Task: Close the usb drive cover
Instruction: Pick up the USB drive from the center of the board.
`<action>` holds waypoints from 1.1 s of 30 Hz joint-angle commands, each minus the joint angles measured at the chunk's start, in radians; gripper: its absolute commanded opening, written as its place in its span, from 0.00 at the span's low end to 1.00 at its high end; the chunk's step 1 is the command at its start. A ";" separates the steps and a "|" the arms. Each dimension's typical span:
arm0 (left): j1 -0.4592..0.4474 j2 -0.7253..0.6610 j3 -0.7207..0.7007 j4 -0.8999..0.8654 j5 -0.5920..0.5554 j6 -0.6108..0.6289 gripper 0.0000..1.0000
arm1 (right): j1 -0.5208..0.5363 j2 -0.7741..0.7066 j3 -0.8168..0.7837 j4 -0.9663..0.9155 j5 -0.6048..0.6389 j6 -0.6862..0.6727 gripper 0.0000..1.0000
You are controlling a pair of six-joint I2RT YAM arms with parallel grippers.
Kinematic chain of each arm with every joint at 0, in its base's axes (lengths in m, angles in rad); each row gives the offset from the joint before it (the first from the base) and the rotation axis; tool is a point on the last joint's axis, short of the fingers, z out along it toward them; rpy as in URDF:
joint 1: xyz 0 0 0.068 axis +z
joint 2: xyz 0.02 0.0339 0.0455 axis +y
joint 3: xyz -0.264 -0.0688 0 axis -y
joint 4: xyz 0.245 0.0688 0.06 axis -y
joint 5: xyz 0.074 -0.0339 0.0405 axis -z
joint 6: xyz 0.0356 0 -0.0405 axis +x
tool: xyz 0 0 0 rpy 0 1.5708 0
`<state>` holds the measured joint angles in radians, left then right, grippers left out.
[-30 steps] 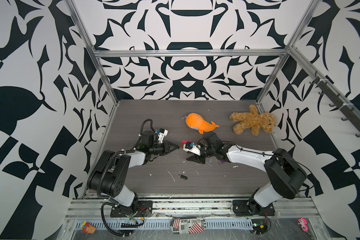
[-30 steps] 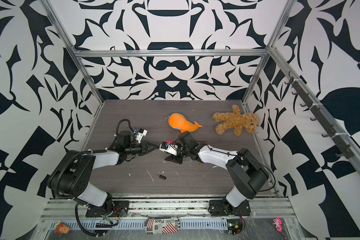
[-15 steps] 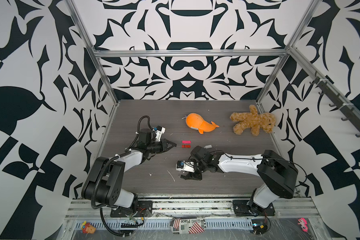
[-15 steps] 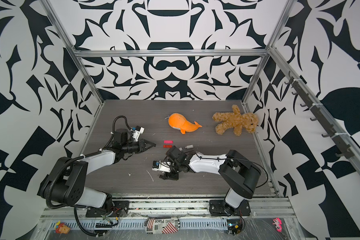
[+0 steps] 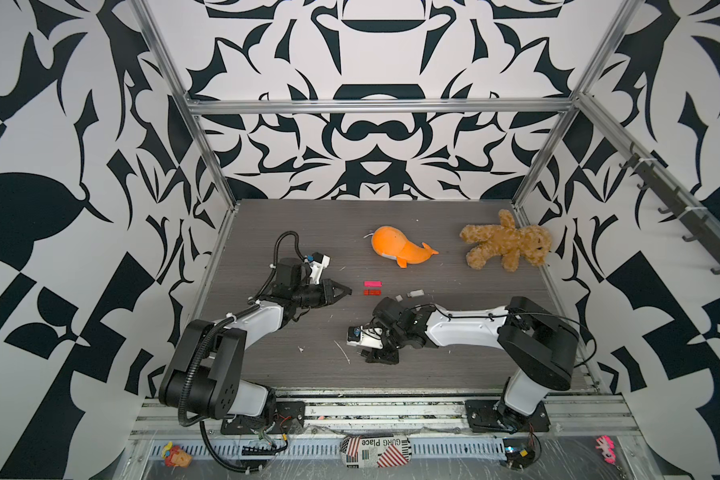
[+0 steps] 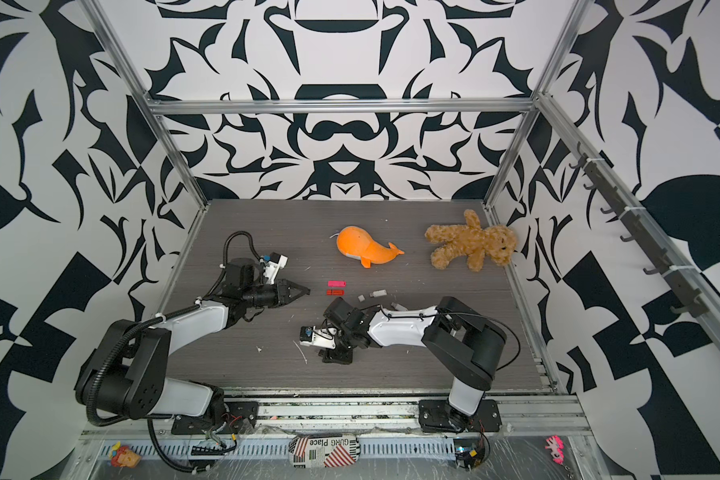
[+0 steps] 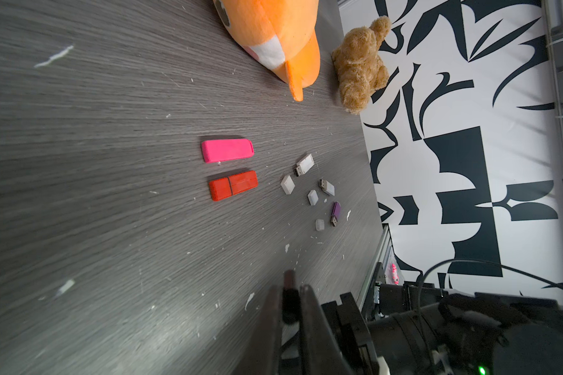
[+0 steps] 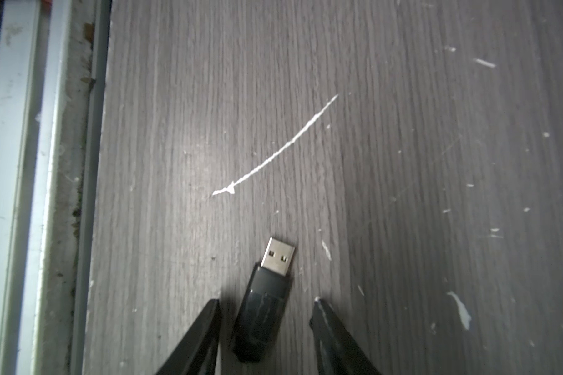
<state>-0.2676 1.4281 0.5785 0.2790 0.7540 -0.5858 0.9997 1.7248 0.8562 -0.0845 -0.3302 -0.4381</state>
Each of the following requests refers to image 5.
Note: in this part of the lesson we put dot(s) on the brown teddy bear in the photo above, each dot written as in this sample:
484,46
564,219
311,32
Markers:
507,242

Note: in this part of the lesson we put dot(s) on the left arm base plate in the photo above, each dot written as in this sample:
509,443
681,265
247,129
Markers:
277,417

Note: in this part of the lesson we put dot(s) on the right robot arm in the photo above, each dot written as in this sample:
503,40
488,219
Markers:
542,345

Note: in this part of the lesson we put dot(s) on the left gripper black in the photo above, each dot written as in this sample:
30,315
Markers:
326,296

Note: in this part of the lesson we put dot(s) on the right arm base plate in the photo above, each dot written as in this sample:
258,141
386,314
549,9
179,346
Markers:
485,416

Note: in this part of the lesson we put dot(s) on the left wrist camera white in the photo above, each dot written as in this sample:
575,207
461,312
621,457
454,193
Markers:
317,263

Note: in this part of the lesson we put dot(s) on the pink toy figure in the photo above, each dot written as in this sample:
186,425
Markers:
606,446

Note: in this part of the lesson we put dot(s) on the orange plush whale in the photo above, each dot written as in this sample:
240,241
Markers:
391,243

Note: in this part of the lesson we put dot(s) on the red yellow toy figure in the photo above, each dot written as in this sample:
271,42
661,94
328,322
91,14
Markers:
175,456

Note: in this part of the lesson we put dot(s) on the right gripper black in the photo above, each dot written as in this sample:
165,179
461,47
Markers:
375,356

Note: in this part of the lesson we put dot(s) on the small electronics board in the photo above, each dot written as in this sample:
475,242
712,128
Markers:
521,453

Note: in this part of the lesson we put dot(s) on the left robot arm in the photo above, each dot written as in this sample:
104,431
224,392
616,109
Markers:
204,377

